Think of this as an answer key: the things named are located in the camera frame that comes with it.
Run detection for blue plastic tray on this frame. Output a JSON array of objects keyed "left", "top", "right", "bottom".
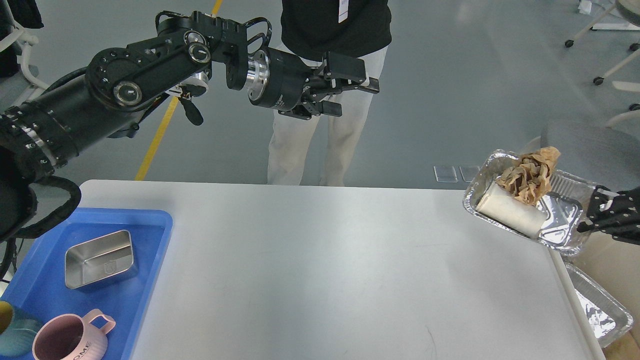
[{"left": 1, "top": 207, "right": 173, "bottom": 360}]

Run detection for white chair left background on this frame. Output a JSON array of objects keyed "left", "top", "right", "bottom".
[{"left": 0, "top": 20, "right": 50, "bottom": 100}]

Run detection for black cables at left edge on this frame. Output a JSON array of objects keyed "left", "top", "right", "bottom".
[{"left": 0, "top": 240, "right": 16, "bottom": 281}]

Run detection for person in white trousers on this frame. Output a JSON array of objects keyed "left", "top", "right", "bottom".
[{"left": 266, "top": 0, "right": 393, "bottom": 187}]

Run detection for clear floor plate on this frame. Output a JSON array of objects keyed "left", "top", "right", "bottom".
[
  {"left": 458, "top": 165, "right": 480, "bottom": 183},
  {"left": 433, "top": 165, "right": 458, "bottom": 183}
]

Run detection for beige plastic bin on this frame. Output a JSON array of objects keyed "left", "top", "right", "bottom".
[{"left": 547, "top": 232, "right": 640, "bottom": 360}]

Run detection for brown paper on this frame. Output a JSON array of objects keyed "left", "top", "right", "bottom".
[{"left": 496, "top": 146, "right": 562, "bottom": 206}]

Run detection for stainless steel rectangular box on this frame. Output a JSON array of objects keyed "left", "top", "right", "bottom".
[{"left": 64, "top": 229, "right": 138, "bottom": 292}]

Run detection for clear floor plate left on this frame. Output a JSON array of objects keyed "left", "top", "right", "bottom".
[{"left": 433, "top": 165, "right": 458, "bottom": 183}]

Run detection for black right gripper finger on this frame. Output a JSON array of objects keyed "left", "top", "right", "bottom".
[
  {"left": 577, "top": 186, "right": 640, "bottom": 233},
  {"left": 598, "top": 223, "right": 640, "bottom": 246}
]

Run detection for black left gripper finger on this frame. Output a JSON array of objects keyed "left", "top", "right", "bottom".
[
  {"left": 312, "top": 51, "right": 380, "bottom": 96},
  {"left": 300, "top": 97, "right": 343, "bottom": 118}
]

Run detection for white chair legs top right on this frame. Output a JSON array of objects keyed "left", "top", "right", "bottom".
[{"left": 562, "top": 20, "right": 639, "bottom": 87}]

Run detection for pink ribbed HOME mug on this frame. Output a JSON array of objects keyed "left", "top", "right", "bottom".
[{"left": 31, "top": 309, "right": 117, "bottom": 360}]

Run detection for clear floor plate right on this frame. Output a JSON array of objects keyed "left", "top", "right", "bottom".
[{"left": 458, "top": 165, "right": 480, "bottom": 183}]

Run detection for white paper cup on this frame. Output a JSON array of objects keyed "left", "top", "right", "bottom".
[{"left": 477, "top": 182, "right": 547, "bottom": 238}]

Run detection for aluminium foil tray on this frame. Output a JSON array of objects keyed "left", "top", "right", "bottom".
[{"left": 462, "top": 149, "right": 597, "bottom": 256}]

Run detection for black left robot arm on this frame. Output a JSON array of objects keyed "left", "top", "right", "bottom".
[{"left": 1, "top": 11, "right": 380, "bottom": 241}]

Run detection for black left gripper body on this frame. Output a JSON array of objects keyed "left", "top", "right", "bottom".
[{"left": 245, "top": 47, "right": 322, "bottom": 120}]

